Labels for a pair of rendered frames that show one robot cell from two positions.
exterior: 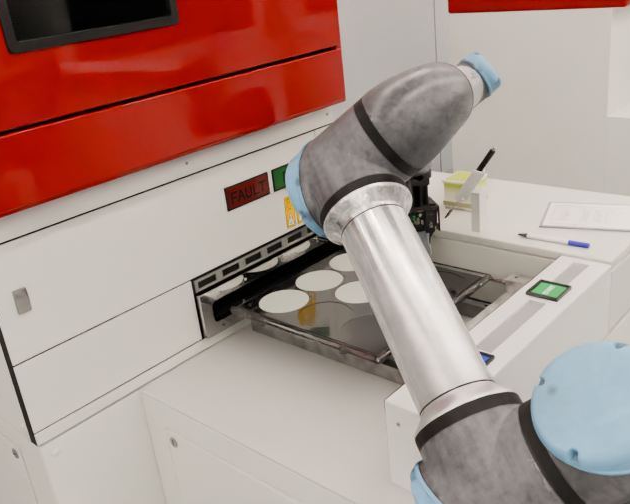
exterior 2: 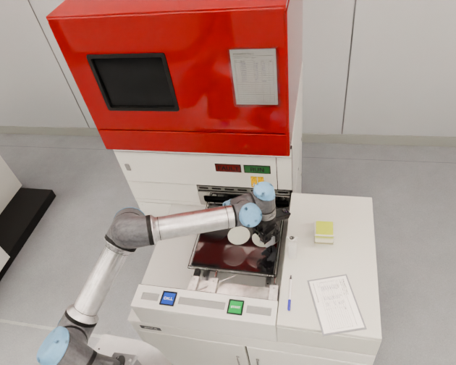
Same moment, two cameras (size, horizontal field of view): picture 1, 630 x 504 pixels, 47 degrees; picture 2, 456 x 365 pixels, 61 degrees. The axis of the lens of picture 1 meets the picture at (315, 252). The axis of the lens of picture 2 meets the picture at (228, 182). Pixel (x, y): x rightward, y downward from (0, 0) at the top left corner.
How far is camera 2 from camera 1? 151 cm
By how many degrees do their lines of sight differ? 57
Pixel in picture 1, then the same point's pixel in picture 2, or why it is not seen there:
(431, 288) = (93, 281)
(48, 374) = (138, 187)
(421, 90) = (117, 231)
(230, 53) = (208, 124)
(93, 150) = (142, 141)
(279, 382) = (190, 240)
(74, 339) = (147, 182)
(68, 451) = (145, 206)
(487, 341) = (187, 299)
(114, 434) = (162, 210)
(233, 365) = not seen: hidden behind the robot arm
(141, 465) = not seen: hidden behind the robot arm
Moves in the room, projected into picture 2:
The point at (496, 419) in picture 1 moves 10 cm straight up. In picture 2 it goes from (66, 321) to (52, 308)
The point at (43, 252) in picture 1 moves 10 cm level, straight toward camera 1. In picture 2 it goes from (134, 158) to (119, 171)
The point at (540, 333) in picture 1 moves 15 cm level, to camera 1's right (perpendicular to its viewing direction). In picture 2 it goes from (198, 315) to (220, 349)
